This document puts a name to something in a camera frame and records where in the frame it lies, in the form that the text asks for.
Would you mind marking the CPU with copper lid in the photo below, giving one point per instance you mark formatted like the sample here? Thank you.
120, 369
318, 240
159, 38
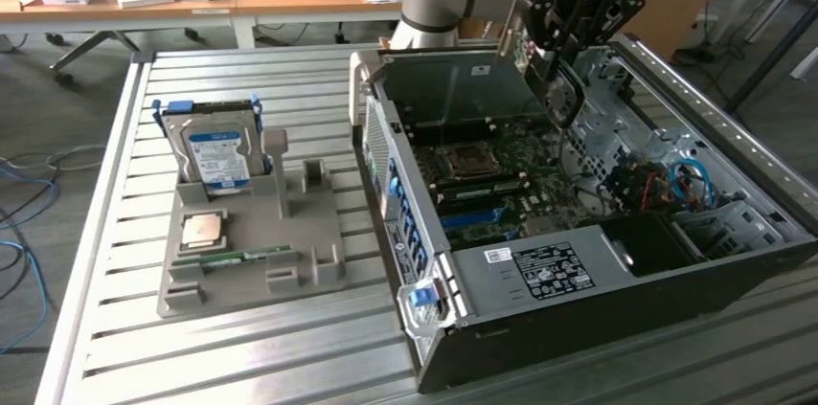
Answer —
202, 231

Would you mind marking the graphics card with black fan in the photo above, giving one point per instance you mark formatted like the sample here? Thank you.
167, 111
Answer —
566, 98

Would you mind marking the grey metal disk bay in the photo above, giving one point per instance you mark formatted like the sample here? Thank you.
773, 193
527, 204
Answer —
736, 228

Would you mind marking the black case latch knob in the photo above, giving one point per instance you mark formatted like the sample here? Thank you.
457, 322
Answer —
395, 127

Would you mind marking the grey printed parts rack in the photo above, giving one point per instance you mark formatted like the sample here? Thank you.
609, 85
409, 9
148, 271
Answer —
255, 232

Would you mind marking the green motherboard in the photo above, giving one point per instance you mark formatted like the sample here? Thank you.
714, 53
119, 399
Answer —
543, 175

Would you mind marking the hard disk in blue caddy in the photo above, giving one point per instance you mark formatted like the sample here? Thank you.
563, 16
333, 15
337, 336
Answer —
214, 156

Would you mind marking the perforated metal drive cage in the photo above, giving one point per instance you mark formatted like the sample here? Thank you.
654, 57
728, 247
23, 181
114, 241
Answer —
591, 151

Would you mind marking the grey power supply unit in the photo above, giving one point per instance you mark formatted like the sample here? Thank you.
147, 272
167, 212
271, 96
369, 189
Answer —
493, 280

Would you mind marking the grey chipset heatsink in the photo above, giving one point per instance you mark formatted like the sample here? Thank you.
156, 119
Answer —
543, 225

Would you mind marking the metal CPU socket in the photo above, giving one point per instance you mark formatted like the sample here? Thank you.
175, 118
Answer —
470, 158

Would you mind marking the green RAM stick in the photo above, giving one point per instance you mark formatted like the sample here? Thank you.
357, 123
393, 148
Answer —
223, 259

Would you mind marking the dark RAM stick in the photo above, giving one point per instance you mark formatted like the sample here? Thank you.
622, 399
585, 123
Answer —
479, 188

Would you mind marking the blue expansion slot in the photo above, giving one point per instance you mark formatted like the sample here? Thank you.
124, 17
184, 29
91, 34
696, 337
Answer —
473, 219

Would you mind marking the blue case latch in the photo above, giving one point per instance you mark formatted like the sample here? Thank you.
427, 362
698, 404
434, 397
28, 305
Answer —
422, 297

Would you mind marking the black open PC case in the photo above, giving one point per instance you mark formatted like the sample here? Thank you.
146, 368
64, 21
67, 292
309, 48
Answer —
575, 328

